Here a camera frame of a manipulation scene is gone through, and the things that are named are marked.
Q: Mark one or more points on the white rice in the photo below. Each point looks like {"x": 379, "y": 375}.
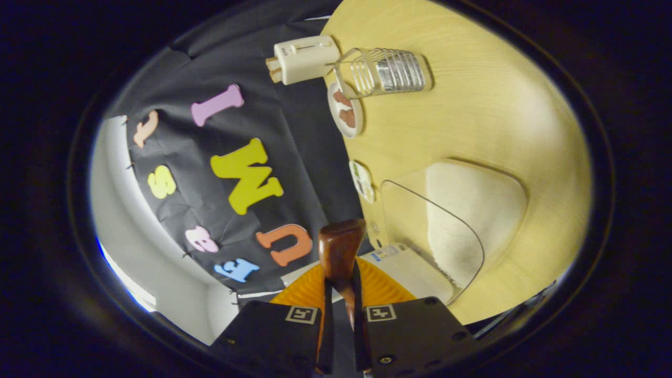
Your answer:
{"x": 472, "y": 210}

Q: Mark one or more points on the white round plate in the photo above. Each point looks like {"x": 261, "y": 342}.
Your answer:
{"x": 357, "y": 118}

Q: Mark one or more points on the white divided dish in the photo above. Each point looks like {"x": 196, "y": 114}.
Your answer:
{"x": 362, "y": 181}

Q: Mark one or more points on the white toaster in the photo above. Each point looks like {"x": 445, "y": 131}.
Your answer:
{"x": 310, "y": 59}

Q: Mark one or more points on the white rice cooker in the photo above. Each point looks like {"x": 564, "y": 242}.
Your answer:
{"x": 415, "y": 273}

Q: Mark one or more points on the brown wooden spoon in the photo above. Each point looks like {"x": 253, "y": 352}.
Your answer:
{"x": 340, "y": 252}

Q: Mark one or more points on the black backdrop cloth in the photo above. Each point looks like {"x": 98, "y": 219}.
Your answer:
{"x": 252, "y": 68}

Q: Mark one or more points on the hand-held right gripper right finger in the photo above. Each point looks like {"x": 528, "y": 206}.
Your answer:
{"x": 409, "y": 336}

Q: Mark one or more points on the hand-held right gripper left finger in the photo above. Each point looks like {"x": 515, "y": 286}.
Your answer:
{"x": 273, "y": 336}

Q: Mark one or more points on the toast slice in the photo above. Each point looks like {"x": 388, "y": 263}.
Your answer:
{"x": 272, "y": 63}
{"x": 275, "y": 76}

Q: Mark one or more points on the clear rice container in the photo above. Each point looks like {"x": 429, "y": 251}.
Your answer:
{"x": 504, "y": 252}

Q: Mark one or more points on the brown meat piece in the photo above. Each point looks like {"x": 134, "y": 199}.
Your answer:
{"x": 348, "y": 118}
{"x": 342, "y": 98}

